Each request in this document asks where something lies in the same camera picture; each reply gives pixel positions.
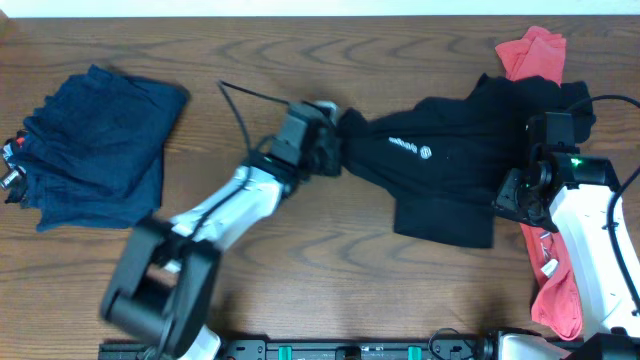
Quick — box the folded navy blue garment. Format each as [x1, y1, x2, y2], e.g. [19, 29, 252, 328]
[10, 66, 189, 232]

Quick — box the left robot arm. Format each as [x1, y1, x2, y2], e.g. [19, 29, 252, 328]
[100, 101, 340, 359]

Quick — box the red t-shirt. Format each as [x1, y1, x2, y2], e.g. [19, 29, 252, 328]
[496, 26, 583, 341]

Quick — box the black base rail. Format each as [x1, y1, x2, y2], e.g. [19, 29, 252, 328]
[98, 339, 501, 360]

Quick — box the black t-shirt with white logo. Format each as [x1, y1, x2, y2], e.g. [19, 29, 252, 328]
[338, 75, 589, 248]

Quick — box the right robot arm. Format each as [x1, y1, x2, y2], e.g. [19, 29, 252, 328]
[478, 153, 639, 359]

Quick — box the dark garment with printed graphic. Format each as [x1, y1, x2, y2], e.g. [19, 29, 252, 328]
[1, 129, 28, 208]

